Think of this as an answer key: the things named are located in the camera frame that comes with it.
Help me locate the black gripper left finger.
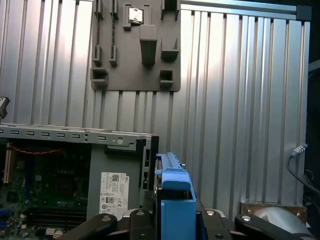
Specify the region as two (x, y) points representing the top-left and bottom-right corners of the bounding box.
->
(58, 209), (159, 240)

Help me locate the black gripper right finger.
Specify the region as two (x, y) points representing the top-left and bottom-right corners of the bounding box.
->
(196, 209), (315, 240)

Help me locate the hard disk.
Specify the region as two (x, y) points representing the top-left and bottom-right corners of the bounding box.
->
(153, 151), (199, 240)

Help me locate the white board connector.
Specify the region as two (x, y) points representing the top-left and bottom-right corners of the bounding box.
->
(44, 227), (65, 240)

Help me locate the CPU socket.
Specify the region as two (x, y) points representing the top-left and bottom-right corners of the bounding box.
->
(53, 172), (78, 200)

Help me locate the grey power supply unit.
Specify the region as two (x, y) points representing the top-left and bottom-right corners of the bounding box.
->
(86, 146), (151, 221)

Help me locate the green motherboard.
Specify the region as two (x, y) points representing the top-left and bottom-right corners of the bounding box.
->
(0, 138), (91, 240)

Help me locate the black open PC case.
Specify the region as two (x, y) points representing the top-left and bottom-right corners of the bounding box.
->
(0, 123), (161, 240)

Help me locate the cream expansion slot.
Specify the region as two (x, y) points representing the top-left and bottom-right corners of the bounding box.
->
(2, 141), (13, 185)

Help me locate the black plastic clip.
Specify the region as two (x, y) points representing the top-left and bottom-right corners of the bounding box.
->
(0, 96), (11, 120)

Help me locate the grey parts rack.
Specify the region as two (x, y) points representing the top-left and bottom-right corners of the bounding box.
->
(89, 0), (182, 93)

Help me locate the RAM stick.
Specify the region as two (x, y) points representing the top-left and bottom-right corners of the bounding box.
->
(111, 11), (119, 48)

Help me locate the silver CPU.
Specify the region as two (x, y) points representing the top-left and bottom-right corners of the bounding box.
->
(127, 6), (144, 24)

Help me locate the brown base plate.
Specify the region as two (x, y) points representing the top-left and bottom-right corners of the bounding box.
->
(238, 199), (308, 226)

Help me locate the black cable with metal plug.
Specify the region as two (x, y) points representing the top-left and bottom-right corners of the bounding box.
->
(286, 142), (320, 201)

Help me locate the red twisted fan wire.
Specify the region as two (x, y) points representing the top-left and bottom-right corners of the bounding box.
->
(9, 145), (66, 156)

